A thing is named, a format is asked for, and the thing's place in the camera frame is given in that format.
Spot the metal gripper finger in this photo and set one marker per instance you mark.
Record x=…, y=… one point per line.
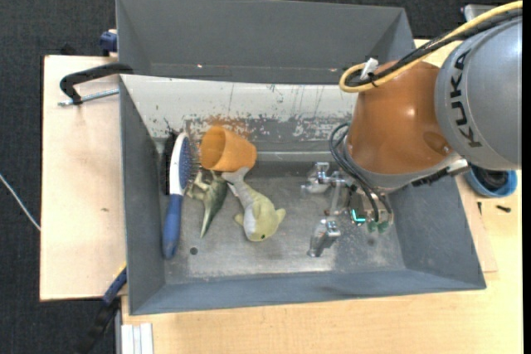
x=330, y=230
x=322, y=174

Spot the grey metal bin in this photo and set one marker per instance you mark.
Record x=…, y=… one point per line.
x=265, y=257

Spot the green and grey plush dolphin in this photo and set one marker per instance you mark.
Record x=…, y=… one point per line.
x=259, y=215

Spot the orange plastic cup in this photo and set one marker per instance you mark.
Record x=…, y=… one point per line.
x=232, y=153

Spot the green toy dinosaur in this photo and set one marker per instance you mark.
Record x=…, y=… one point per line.
x=211, y=195

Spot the white and blue hairbrush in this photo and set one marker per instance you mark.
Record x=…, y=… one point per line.
x=176, y=182

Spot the small black screw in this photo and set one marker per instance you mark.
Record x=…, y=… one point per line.
x=503, y=209

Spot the blue tape roll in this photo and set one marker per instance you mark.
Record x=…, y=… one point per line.
x=508, y=184

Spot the black cylinder on white bracket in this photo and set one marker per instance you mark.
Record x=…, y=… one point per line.
x=450, y=168

